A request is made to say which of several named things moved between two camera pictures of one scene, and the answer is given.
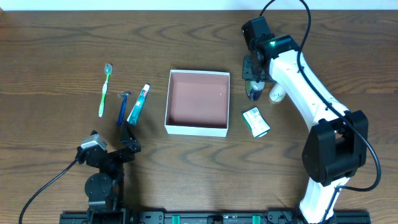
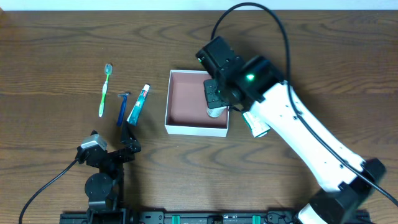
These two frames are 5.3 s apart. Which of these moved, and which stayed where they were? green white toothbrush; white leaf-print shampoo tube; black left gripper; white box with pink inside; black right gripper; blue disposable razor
Moved: black right gripper; white leaf-print shampoo tube
Stayed: green white toothbrush; white box with pink inside; black left gripper; blue disposable razor
